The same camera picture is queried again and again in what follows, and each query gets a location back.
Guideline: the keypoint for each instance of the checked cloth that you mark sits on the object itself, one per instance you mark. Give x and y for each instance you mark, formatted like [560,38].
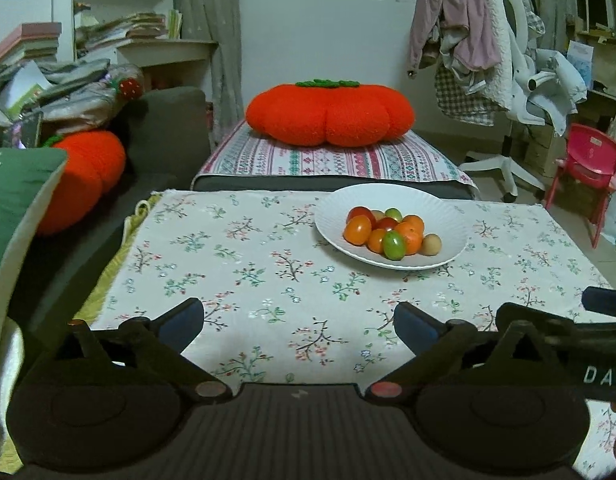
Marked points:
[468,95]

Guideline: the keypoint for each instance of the white office chair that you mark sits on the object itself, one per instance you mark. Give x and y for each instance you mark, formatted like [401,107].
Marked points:
[518,85]

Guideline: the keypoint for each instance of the wooden bookshelf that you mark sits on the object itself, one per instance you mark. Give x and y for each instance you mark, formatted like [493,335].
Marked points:
[605,50]

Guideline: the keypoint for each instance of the pile of books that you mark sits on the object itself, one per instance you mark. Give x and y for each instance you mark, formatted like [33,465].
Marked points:
[132,27]

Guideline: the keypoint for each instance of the red cherry tomato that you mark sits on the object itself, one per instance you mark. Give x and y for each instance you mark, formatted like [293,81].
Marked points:
[361,214]
[386,224]

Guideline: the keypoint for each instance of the green pillow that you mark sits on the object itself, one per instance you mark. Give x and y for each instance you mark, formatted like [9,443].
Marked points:
[17,200]

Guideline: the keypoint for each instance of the grey curtain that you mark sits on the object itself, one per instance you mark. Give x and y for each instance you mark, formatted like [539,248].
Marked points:
[212,35]

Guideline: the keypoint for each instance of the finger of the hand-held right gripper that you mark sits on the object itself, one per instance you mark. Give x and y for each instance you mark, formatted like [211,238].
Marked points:
[605,302]
[533,317]

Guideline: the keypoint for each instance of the pile of bags and papers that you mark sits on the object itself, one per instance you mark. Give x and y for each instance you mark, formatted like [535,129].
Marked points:
[62,95]

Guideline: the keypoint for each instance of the striped patterned cover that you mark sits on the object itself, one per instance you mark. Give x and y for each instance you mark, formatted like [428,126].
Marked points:
[338,160]

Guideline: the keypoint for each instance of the white paper plate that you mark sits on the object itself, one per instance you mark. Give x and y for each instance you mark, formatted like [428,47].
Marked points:
[333,210]

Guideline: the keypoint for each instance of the tan round longan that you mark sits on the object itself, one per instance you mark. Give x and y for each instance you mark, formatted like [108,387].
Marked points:
[431,245]

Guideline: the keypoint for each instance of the green cherry tomato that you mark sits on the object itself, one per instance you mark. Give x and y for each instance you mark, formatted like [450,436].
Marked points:
[393,214]
[394,245]

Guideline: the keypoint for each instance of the yellow-green fringed cloth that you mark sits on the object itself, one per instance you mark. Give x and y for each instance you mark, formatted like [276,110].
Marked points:
[107,265]

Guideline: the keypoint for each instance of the white wall shelf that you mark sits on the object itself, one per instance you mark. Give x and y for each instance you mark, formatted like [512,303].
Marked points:
[167,50]

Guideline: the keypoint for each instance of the pink jacket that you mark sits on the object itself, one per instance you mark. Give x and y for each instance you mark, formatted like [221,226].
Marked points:
[458,10]

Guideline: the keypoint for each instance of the stack of pink books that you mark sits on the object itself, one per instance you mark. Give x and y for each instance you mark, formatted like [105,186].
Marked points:
[27,42]

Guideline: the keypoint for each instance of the white fleece garment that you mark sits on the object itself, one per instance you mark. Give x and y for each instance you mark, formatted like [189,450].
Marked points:
[500,25]

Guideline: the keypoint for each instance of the strawberry plush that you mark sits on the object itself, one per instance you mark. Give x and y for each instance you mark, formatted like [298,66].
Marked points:
[130,88]

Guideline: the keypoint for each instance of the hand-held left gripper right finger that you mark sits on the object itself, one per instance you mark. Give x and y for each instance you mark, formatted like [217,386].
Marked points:
[415,325]

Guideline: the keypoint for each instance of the pink plastic child chair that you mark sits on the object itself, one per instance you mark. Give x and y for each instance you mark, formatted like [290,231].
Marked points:
[590,157]

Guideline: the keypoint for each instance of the orange pumpkin cushion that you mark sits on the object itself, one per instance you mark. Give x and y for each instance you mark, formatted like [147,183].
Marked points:
[330,112]
[85,175]

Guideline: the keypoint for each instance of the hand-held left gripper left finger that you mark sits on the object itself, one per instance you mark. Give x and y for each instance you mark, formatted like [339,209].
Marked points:
[182,322]

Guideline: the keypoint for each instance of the floral white tablecloth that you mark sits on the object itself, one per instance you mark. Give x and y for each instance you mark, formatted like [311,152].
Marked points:
[288,270]

